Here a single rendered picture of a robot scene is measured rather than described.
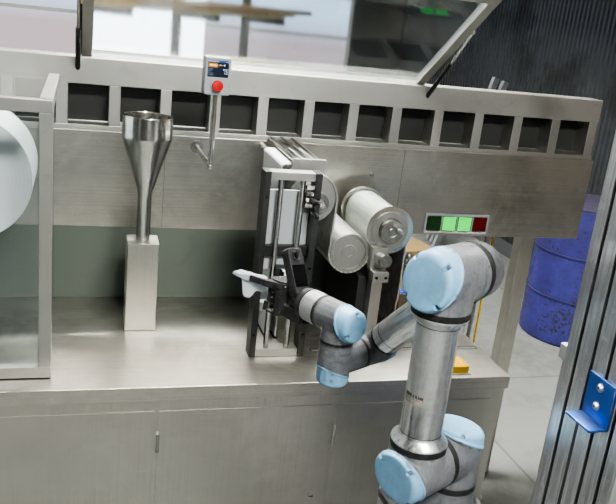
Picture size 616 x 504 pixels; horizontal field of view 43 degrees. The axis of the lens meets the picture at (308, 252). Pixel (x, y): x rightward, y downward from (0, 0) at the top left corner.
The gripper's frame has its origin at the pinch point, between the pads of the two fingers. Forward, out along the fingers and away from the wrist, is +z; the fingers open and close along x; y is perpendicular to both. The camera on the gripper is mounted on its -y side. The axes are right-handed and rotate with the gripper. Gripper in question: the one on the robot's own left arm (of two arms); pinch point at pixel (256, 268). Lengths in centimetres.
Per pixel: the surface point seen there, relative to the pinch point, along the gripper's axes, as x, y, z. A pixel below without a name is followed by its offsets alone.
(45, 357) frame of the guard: -35, 33, 32
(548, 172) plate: 133, -33, 4
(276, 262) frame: 21.0, 3.5, 15.6
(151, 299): 2, 24, 45
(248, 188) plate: 38, -10, 54
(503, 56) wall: 472, -104, 262
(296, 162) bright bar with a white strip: 24.7, -24.4, 19.8
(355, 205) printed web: 59, -12, 25
